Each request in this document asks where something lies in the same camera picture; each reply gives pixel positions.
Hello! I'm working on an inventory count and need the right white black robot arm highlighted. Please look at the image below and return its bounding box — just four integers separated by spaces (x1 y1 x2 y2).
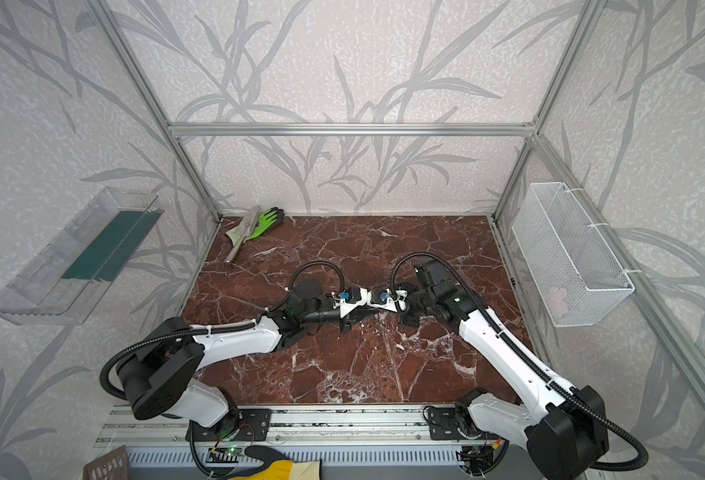
394 251 649 479

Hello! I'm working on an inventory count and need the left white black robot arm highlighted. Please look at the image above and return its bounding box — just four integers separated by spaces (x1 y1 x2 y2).
100 275 368 437

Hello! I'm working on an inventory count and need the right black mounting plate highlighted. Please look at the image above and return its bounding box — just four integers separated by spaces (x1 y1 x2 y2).
421 405 481 440

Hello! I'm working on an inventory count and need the black mounting plate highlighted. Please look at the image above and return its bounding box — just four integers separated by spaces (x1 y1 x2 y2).
186 408 272 443
421 405 481 440

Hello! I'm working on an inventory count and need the green black work glove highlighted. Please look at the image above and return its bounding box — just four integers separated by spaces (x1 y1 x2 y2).
248 207 284 241

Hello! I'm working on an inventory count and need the pink object in basket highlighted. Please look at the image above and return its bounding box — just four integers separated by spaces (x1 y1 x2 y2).
544 287 569 319

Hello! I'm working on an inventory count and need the grey work glove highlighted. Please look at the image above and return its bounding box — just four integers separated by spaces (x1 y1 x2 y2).
226 205 262 263

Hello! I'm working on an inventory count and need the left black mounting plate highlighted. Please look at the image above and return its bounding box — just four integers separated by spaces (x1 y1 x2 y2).
186 408 272 443

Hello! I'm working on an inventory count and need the yellow black glove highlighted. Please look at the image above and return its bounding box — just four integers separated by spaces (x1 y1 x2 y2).
224 445 322 480

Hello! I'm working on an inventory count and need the brown perforated plastic piece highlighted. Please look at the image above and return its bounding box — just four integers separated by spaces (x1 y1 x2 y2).
82 446 130 480

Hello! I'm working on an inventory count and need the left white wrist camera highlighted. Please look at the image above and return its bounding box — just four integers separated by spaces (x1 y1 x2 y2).
332 286 370 319

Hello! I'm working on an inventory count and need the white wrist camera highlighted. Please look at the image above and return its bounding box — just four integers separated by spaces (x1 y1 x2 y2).
367 287 408 313
332 286 370 319

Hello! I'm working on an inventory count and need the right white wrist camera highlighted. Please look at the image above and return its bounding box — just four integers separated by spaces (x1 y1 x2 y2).
367 287 408 313

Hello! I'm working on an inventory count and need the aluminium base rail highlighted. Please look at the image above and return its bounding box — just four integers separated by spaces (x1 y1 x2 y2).
90 404 527 469

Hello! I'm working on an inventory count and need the white wire mesh basket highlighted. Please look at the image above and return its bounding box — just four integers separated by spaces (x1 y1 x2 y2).
512 182 635 328

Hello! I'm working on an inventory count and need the clear plastic wall tray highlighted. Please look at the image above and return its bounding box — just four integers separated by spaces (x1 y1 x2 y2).
0 187 164 326

